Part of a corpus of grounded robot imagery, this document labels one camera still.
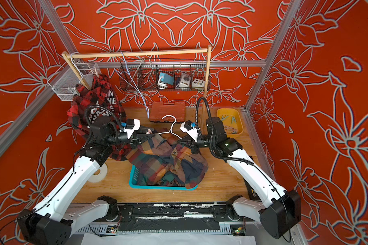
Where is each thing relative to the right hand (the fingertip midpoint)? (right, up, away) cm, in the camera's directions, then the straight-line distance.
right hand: (177, 141), depth 67 cm
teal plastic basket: (-22, -22, +10) cm, 33 cm away
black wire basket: (-16, +41, +33) cm, 55 cm away
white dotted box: (+13, +33, +27) cm, 45 cm away
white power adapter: (+4, +33, +23) cm, 41 cm away
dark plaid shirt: (+1, -12, -2) cm, 13 cm away
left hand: (-10, +5, -4) cm, 12 cm away
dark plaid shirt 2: (-7, -2, +2) cm, 8 cm away
